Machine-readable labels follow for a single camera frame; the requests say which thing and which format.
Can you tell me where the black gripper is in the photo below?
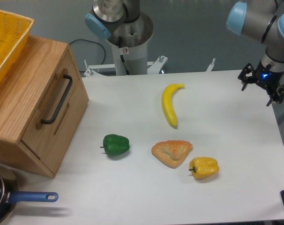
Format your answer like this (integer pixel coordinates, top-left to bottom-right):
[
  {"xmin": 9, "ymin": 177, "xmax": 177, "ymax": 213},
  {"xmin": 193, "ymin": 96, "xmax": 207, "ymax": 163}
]
[{"xmin": 238, "ymin": 62, "xmax": 284, "ymax": 106}]

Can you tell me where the black drawer handle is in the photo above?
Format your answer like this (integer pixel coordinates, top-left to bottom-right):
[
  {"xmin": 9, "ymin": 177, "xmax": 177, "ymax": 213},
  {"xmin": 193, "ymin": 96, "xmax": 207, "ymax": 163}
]
[{"xmin": 40, "ymin": 74, "xmax": 73, "ymax": 125}]

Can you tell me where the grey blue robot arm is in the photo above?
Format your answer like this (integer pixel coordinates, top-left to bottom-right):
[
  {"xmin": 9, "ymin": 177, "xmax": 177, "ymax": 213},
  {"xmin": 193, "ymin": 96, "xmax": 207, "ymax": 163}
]
[{"xmin": 85, "ymin": 0, "xmax": 284, "ymax": 103}]

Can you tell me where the wooden drawer cabinet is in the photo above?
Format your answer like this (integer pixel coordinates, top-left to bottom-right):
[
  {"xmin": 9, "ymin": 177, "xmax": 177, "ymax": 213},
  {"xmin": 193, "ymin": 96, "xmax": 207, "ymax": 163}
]
[{"xmin": 0, "ymin": 35, "xmax": 90, "ymax": 179}]

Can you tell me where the yellow banana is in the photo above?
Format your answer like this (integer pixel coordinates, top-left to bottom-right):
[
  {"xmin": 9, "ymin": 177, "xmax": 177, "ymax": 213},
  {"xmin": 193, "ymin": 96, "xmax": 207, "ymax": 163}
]
[{"xmin": 161, "ymin": 83, "xmax": 185, "ymax": 129}]

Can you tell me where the yellow bell pepper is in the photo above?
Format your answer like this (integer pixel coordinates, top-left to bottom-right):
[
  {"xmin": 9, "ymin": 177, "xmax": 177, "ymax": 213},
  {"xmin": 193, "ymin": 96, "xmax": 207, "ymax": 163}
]
[{"xmin": 189, "ymin": 157, "xmax": 219, "ymax": 179}]

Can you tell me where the triangular pastry bread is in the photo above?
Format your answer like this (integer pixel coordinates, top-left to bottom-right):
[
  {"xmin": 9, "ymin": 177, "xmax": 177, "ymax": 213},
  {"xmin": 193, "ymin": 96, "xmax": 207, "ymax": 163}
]
[{"xmin": 151, "ymin": 140, "xmax": 193, "ymax": 169}]

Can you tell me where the green bell pepper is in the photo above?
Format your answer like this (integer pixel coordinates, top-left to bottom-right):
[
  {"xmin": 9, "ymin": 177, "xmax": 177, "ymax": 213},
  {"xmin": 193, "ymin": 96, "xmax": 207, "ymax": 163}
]
[{"xmin": 101, "ymin": 134, "xmax": 130, "ymax": 156}]

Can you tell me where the yellow plastic basket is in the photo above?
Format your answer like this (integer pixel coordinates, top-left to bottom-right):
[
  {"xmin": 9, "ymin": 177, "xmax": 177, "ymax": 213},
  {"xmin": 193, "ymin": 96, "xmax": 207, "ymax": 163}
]
[{"xmin": 0, "ymin": 10, "xmax": 35, "ymax": 83}]

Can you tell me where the white table bracket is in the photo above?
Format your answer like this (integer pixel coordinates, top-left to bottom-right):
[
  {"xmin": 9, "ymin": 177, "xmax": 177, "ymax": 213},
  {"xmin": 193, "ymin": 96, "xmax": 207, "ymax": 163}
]
[{"xmin": 206, "ymin": 58, "xmax": 216, "ymax": 72}]

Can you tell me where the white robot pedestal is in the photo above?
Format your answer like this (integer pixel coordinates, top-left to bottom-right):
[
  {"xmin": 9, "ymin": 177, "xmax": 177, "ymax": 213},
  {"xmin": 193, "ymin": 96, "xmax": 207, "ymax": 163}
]
[{"xmin": 85, "ymin": 12, "xmax": 168, "ymax": 76}]

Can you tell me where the black floor cable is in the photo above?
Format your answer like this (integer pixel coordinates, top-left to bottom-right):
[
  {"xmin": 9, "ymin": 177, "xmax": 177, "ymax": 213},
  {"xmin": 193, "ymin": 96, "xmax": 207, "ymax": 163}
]
[{"xmin": 68, "ymin": 38, "xmax": 106, "ymax": 74}]

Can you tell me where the blue handled frying pan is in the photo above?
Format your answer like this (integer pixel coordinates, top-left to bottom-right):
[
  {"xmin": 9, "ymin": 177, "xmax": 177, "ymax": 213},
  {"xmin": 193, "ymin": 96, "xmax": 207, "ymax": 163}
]
[{"xmin": 0, "ymin": 165, "xmax": 59, "ymax": 223}]

